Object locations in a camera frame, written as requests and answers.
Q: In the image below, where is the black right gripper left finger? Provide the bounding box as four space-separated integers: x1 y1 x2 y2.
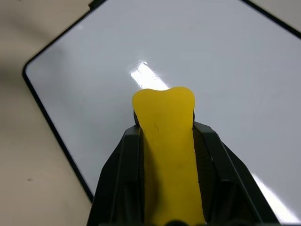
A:
86 124 147 226

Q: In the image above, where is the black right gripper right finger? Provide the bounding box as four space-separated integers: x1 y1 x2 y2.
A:
192 121 281 226

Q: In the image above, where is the yellow whiteboard eraser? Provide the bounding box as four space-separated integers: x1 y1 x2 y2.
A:
131 86 207 225

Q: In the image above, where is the black-framed whiteboard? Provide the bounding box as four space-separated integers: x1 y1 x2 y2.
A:
22 0 301 226

